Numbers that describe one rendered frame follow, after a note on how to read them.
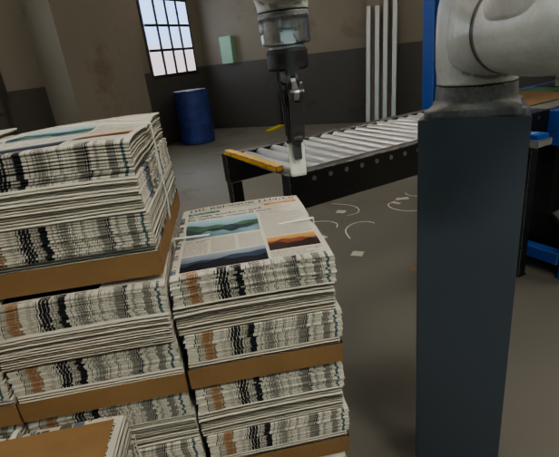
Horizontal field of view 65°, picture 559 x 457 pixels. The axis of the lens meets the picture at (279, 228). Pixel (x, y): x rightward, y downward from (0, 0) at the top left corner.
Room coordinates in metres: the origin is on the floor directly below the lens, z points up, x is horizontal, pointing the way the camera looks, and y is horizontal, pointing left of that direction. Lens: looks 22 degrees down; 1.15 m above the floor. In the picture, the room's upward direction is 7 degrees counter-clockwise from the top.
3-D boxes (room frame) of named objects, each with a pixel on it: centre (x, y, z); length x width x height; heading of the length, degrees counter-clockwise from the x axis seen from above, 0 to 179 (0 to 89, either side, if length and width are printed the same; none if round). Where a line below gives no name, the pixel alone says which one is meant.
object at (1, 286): (0.72, 0.35, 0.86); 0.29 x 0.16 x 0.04; 95
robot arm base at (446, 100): (0.94, -0.44, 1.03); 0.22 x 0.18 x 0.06; 153
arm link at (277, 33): (0.85, -0.05, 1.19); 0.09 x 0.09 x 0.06
